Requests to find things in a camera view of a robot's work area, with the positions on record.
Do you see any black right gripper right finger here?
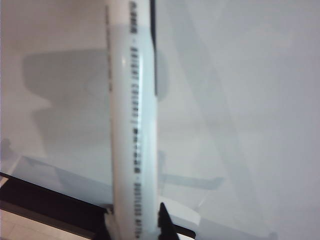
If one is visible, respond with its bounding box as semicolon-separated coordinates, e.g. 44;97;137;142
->
156;201;181;240

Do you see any clear right gripper left finger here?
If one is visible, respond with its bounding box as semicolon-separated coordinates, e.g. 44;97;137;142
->
94;203;119;240

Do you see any white marker pen black tip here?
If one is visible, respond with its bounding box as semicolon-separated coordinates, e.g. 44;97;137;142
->
103;0;161;240

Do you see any black metal whiteboard stand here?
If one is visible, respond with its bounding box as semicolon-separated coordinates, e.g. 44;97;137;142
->
0;171;197;240

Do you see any white glass whiteboard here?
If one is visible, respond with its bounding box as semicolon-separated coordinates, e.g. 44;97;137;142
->
0;0;320;240

